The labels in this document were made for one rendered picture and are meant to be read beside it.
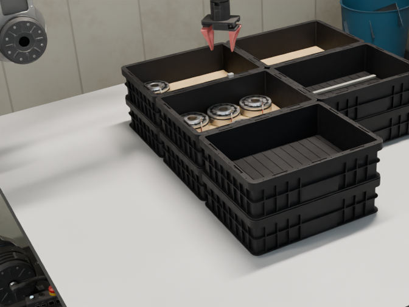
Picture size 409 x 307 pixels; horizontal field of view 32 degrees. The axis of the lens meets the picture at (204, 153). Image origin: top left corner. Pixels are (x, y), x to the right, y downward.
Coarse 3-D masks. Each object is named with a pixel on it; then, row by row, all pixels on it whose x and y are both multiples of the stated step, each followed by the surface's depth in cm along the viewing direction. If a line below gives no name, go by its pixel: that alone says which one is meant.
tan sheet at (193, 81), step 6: (216, 72) 258; (222, 72) 257; (192, 78) 255; (198, 78) 254; (204, 78) 254; (210, 78) 254; (216, 78) 253; (174, 84) 251; (180, 84) 251; (186, 84) 250; (192, 84) 250
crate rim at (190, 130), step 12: (252, 72) 230; (204, 84) 224; (216, 84) 225; (288, 84) 220; (168, 96) 219; (312, 96) 211; (168, 108) 211; (288, 108) 205; (180, 120) 203; (192, 132) 196; (204, 132) 196
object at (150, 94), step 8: (200, 48) 252; (168, 56) 247; (240, 56) 244; (136, 64) 243; (256, 64) 236; (128, 72) 237; (240, 72) 230; (128, 80) 237; (136, 80) 231; (216, 80) 226; (144, 88) 225; (184, 88) 222; (152, 96) 220
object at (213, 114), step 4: (216, 104) 227; (220, 104) 227; (224, 104) 227; (228, 104) 226; (232, 104) 226; (208, 108) 224; (212, 108) 225; (232, 108) 223; (236, 108) 224; (208, 112) 222; (212, 112) 222; (216, 112) 222; (228, 112) 221; (232, 112) 221; (236, 112) 221; (212, 116) 220; (216, 116) 219; (220, 116) 219; (224, 116) 219; (228, 116) 219; (232, 116) 219
